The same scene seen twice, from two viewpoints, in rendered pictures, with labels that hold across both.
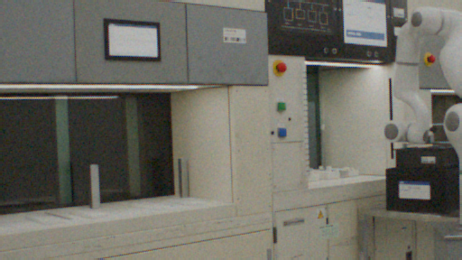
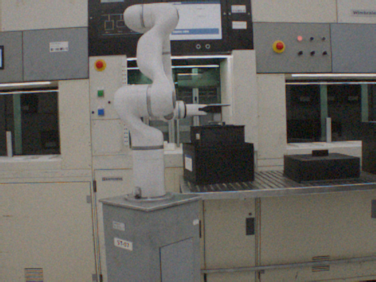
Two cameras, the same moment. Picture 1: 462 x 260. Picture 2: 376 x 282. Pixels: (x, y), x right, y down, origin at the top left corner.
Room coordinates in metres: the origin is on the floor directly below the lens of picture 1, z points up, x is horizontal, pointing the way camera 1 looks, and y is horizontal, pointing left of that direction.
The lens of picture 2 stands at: (0.87, -1.80, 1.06)
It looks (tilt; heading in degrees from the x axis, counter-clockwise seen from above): 3 degrees down; 39
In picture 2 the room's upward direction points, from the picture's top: 2 degrees counter-clockwise
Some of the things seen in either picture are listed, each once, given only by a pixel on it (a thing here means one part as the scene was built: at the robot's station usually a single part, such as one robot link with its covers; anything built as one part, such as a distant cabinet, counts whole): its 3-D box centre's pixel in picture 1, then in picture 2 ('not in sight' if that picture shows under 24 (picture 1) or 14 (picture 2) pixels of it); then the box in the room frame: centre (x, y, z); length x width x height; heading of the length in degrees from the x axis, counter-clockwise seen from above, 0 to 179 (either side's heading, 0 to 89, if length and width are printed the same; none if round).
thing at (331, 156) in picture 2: not in sight; (319, 163); (2.82, -1.04, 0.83); 0.29 x 0.29 x 0.13; 42
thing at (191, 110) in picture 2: not in sight; (193, 109); (2.51, -0.54, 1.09); 0.11 x 0.10 x 0.07; 141
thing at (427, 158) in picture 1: (429, 162); (216, 138); (2.59, -0.61, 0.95); 0.24 x 0.20 x 0.32; 51
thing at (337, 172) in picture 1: (328, 171); not in sight; (3.00, -0.22, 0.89); 0.22 x 0.21 x 0.04; 41
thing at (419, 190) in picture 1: (429, 187); (217, 161); (2.59, -0.61, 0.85); 0.28 x 0.28 x 0.17; 51
